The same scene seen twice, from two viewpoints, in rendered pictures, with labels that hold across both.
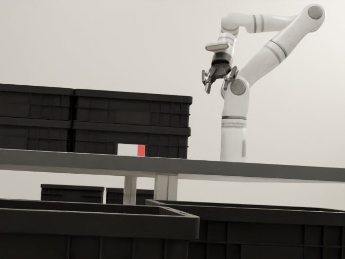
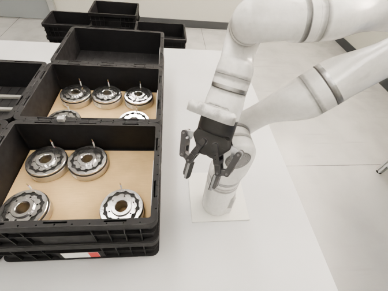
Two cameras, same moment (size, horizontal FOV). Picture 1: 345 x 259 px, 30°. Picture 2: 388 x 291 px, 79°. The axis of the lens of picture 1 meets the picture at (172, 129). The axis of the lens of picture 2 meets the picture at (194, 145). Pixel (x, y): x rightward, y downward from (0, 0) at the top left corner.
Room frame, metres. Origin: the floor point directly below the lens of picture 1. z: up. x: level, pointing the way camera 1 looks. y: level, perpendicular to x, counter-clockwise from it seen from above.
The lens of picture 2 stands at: (1.97, -0.11, 1.40)
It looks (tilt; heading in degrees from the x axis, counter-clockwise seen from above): 48 degrees down; 357
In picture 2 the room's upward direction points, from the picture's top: 8 degrees clockwise
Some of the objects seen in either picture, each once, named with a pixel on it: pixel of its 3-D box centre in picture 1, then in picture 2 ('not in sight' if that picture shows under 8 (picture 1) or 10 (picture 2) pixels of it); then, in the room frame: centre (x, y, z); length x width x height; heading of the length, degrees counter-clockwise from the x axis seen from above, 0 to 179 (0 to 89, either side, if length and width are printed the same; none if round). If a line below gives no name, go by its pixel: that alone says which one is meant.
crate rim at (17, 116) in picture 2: not in sight; (100, 92); (2.58, 0.19, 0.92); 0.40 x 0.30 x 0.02; 97
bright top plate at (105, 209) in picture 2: not in sight; (121, 207); (2.22, 0.03, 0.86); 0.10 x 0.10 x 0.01
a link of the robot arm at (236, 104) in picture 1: (234, 99); (230, 156); (2.34, -0.22, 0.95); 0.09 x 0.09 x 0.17; 10
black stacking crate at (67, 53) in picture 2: not in sight; (116, 59); (2.88, 0.22, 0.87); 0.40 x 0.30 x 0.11; 97
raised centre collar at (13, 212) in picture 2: not in sight; (22, 208); (2.20, 0.25, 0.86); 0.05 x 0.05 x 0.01
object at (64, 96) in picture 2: not in sight; (75, 93); (2.64, 0.30, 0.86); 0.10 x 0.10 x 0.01
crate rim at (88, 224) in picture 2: (131, 101); (75, 167); (2.28, 0.15, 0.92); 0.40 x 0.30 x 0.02; 97
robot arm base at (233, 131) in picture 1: (233, 143); (220, 189); (2.34, -0.22, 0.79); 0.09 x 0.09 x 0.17; 86
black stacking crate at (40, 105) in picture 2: not in sight; (103, 104); (2.58, 0.19, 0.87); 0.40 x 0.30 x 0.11; 97
